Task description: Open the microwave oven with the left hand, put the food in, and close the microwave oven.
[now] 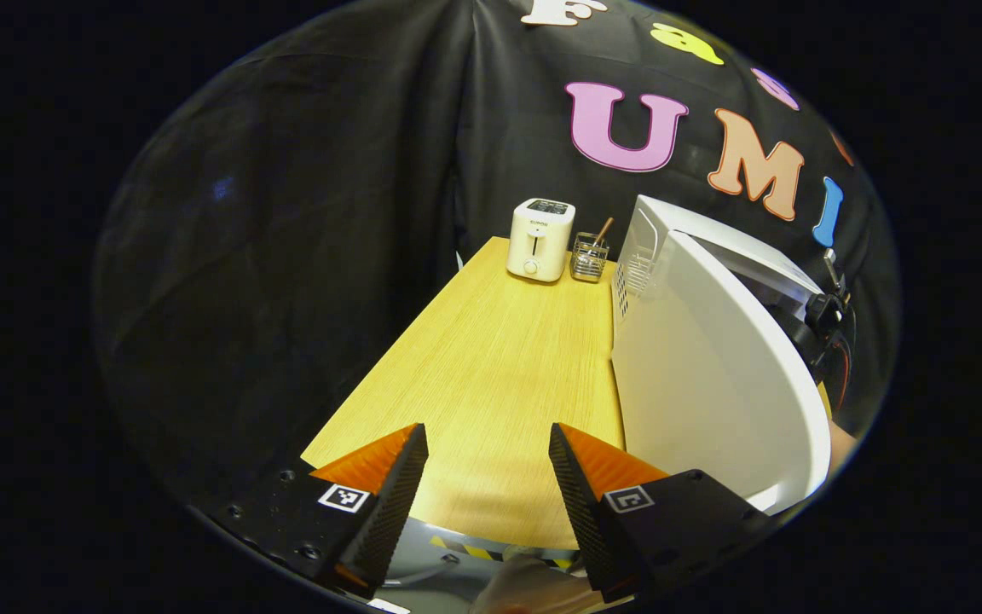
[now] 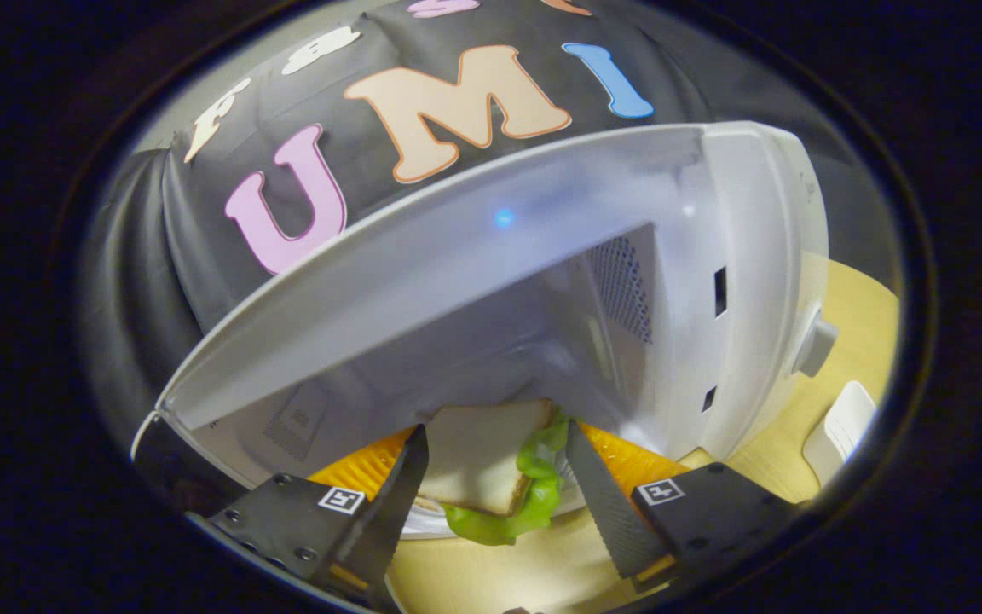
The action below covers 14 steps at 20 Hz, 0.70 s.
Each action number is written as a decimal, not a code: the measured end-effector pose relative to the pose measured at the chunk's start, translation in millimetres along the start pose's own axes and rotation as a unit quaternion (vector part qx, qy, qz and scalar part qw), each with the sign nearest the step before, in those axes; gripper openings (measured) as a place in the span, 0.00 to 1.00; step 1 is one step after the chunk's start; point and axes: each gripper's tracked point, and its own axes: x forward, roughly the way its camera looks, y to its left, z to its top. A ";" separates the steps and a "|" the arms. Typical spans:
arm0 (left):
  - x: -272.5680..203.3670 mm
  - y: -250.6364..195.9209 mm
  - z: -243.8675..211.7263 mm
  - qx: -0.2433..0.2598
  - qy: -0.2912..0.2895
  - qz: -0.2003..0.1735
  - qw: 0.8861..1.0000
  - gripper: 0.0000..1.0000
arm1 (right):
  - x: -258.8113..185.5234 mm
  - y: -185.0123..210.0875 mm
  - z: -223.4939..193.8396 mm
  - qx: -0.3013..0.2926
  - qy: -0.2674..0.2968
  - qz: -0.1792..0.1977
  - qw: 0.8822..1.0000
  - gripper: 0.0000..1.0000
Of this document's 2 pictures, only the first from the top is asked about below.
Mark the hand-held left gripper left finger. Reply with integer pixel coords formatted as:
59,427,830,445
188,422,430,600

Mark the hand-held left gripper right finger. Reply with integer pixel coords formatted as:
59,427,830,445
548,421,777,605

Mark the white microwave oven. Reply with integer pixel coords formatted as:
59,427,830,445
609,194,833,517

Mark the clear utensil holder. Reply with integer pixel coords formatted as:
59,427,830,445
570,232,610,284

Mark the white toaster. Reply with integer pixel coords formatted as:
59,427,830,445
506,198,577,283

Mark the black backdrop cloth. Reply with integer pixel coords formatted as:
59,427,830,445
92,0,901,513

